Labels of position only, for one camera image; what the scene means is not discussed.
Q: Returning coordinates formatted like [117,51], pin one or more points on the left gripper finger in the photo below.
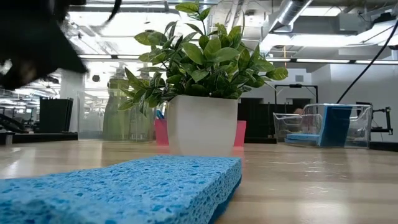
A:
[40,59]

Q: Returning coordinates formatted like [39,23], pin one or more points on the blue dish brush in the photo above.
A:
[159,115]

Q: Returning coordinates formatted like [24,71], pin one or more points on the clear plastic organizer bin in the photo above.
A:
[360,124]

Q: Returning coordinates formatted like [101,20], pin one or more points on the green plant in white pot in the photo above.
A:
[202,124]

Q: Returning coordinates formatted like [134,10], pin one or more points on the person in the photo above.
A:
[299,111]

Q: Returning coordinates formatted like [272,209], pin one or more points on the black cabinet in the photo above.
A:
[54,115]

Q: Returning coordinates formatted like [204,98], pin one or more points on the black frame stand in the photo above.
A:
[295,86]

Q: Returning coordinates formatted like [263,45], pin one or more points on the clear plastic tub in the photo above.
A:
[90,124]

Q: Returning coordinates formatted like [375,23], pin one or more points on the red plastic bin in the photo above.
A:
[240,133]

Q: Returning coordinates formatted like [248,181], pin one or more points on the silver ceiling duct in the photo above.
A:
[290,11]

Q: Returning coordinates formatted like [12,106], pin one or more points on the black ceiling spotlight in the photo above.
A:
[95,78]

